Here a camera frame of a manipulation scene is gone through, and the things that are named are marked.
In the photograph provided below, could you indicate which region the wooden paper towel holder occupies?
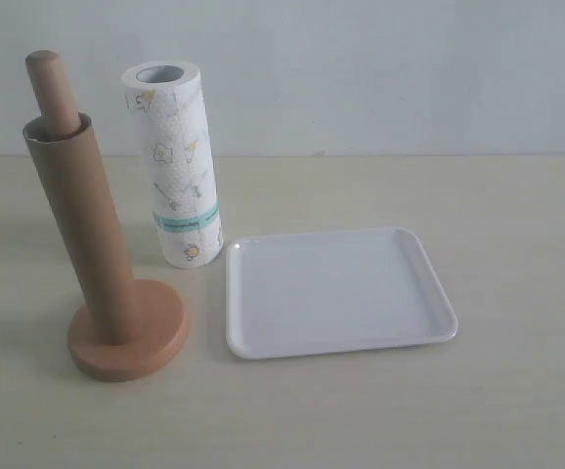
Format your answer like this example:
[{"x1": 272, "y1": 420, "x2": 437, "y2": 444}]
[{"x1": 25, "y1": 50, "x2": 189, "y2": 382}]

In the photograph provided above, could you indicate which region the patterned white paper towel roll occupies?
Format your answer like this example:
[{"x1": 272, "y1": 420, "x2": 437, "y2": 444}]
[{"x1": 121, "y1": 61, "x2": 224, "y2": 269}]

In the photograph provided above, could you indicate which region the brown cardboard tube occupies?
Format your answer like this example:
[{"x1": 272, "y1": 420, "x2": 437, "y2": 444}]
[{"x1": 22, "y1": 113, "x2": 141, "y2": 345}]

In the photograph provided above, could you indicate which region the white rectangular tray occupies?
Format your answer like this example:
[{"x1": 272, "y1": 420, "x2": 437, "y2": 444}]
[{"x1": 226, "y1": 227, "x2": 458, "y2": 360}]

